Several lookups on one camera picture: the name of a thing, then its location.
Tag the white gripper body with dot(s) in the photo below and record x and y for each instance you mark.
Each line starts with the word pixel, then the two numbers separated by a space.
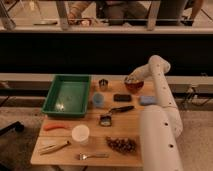
pixel 141 73

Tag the red bowl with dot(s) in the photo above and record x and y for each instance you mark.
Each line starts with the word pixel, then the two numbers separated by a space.
pixel 134 88

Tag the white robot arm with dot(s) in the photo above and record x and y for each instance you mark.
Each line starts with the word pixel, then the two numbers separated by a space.
pixel 159 124

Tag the blue sponge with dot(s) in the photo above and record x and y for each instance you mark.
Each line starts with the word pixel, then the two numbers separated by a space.
pixel 147 100

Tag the black rectangular block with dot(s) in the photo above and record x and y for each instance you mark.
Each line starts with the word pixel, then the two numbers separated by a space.
pixel 122 97

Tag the small metal cup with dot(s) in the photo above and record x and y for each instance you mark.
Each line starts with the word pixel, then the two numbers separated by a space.
pixel 103 84

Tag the light blue cup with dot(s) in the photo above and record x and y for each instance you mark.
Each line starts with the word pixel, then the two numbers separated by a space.
pixel 98 100

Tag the wooden table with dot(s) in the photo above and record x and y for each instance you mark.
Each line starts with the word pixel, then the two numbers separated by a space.
pixel 124 125

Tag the bunch of dark grapes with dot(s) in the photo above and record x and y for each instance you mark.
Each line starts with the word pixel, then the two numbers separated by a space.
pixel 123 146

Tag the green plastic tray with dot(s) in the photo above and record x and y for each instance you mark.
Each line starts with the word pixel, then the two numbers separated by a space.
pixel 68 96

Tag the white plastic cup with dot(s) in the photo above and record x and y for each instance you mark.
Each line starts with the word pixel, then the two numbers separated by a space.
pixel 80 134

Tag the yellow banana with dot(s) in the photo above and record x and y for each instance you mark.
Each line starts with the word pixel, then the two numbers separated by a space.
pixel 54 147

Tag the orange carrot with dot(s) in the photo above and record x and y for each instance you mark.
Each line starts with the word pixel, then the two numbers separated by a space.
pixel 55 126

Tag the black handled brush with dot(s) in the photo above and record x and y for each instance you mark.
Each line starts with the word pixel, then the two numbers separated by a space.
pixel 105 120

